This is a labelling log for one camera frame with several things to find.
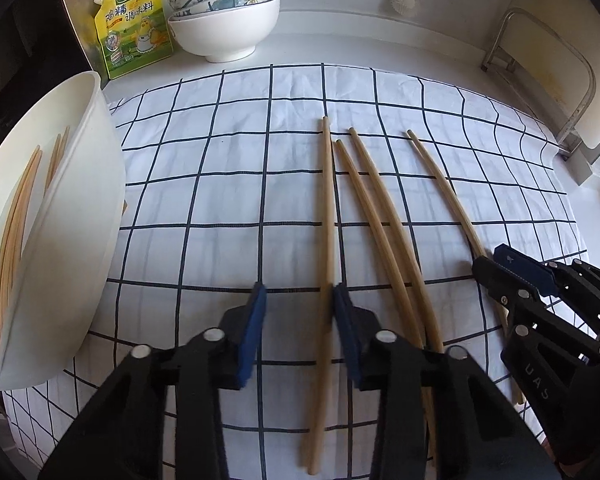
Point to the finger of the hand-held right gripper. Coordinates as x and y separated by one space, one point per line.
522 267
495 275

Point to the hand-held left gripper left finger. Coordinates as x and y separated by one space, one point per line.
250 340

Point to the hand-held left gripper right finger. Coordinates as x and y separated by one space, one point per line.
347 340

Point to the wooden chopstick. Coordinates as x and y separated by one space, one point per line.
376 230
327 200
401 232
451 195

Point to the white plastic basin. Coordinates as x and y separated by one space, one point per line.
90 210

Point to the pile of wooden chopsticks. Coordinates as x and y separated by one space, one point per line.
16 225

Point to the white black checkered cloth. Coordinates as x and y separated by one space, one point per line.
230 160

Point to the plain white bowl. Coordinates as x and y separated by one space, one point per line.
220 35

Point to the yellow seasoning pouch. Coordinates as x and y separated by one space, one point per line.
132 25

